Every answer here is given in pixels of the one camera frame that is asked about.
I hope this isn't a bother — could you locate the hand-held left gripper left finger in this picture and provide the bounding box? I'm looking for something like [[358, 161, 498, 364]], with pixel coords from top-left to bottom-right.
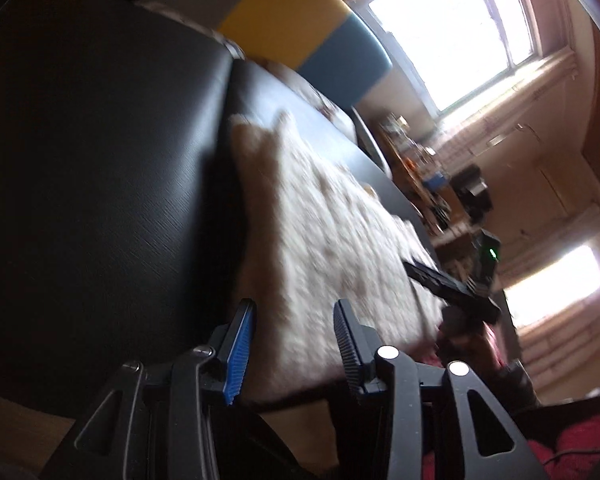
[[40, 298, 258, 480]]

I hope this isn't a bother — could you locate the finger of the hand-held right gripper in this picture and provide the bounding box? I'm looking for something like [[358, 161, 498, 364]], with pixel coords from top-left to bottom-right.
[[402, 258, 502, 324]]

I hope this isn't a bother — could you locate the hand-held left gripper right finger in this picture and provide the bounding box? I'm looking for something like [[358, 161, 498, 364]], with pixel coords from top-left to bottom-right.
[[332, 299, 548, 480]]

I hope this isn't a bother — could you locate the cream knitted sweater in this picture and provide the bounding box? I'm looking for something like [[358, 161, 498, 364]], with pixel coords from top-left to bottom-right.
[[229, 110, 448, 411]]

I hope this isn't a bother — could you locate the person's right forearm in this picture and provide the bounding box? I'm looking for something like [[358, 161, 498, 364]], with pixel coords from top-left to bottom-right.
[[432, 305, 541, 406]]

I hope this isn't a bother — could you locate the small window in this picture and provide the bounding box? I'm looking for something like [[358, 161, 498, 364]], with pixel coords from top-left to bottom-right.
[[502, 245, 600, 329]]

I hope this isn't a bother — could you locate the cluttered wooden shelf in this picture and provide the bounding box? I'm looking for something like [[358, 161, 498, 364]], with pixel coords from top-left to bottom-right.
[[380, 112, 496, 241]]

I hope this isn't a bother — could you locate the person's red clothing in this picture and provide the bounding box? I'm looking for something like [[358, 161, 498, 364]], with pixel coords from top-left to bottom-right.
[[420, 400, 600, 480]]

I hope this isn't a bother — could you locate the deer print cushion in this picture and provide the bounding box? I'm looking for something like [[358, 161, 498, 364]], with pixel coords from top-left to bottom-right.
[[260, 57, 357, 133]]

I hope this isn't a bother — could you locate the large window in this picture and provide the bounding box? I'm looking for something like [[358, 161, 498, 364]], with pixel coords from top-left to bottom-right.
[[367, 0, 539, 114]]

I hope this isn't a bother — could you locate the grey yellow blue sofa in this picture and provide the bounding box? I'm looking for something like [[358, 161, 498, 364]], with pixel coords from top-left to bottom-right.
[[145, 0, 394, 181]]

